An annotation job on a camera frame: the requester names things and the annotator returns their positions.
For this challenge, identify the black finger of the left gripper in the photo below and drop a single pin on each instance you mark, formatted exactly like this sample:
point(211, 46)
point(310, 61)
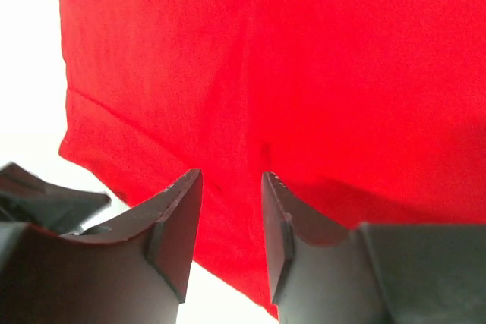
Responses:
point(27, 198)

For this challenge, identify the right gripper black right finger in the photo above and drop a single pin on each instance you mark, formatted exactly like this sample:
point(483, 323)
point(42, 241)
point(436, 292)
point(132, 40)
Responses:
point(319, 271)

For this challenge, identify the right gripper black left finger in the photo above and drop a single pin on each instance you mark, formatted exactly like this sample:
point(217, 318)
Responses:
point(135, 267)

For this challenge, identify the red t shirt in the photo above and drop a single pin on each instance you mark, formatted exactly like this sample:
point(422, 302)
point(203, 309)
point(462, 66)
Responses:
point(369, 110)

